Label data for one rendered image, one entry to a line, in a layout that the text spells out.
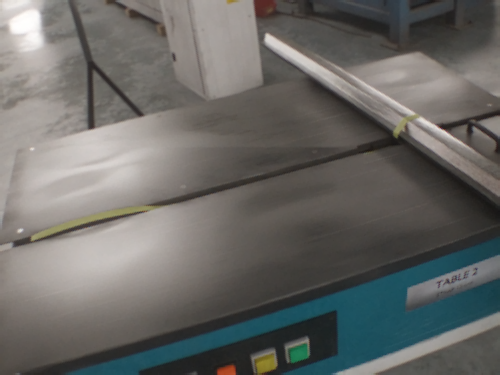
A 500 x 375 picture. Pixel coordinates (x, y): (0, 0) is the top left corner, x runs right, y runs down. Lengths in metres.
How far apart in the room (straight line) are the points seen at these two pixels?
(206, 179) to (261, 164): 0.09
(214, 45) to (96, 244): 2.08
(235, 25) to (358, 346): 2.22
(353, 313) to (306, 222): 0.13
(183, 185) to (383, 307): 0.35
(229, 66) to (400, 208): 2.16
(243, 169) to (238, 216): 0.12
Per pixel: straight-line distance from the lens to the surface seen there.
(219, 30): 2.71
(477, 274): 0.75
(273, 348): 0.65
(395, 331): 0.74
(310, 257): 0.64
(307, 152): 0.83
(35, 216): 0.84
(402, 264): 0.64
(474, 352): 1.49
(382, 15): 3.42
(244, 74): 2.85
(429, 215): 0.70
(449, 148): 0.78
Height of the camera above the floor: 1.17
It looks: 34 degrees down
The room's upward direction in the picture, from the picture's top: 9 degrees counter-clockwise
